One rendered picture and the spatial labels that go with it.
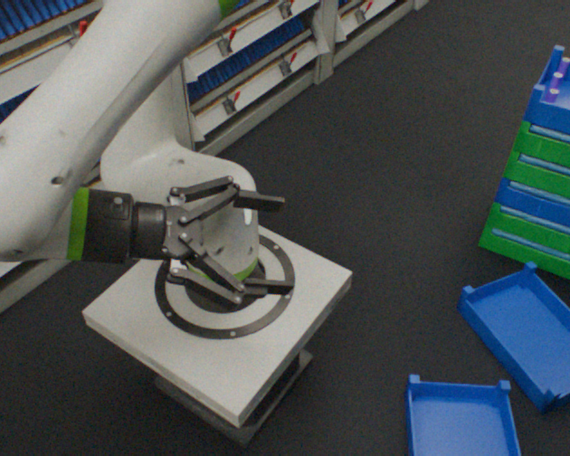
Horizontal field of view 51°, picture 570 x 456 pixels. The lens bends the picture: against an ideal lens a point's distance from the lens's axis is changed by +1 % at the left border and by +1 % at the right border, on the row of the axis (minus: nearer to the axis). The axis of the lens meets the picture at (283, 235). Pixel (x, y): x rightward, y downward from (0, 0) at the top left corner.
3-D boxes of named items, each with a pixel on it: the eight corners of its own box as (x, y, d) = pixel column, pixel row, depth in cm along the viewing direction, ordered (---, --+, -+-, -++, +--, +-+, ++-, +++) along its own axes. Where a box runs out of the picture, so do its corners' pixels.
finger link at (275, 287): (244, 277, 78) (244, 282, 78) (294, 281, 81) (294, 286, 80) (237, 287, 81) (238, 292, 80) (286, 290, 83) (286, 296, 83)
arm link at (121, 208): (82, 216, 82) (77, 276, 77) (91, 166, 73) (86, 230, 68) (128, 221, 84) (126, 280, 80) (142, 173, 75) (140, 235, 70)
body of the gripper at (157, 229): (135, 243, 72) (210, 251, 76) (137, 185, 77) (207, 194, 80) (125, 271, 78) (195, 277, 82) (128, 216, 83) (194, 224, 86)
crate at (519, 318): (455, 308, 145) (462, 288, 139) (523, 281, 150) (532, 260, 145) (542, 415, 126) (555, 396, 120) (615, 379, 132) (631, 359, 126)
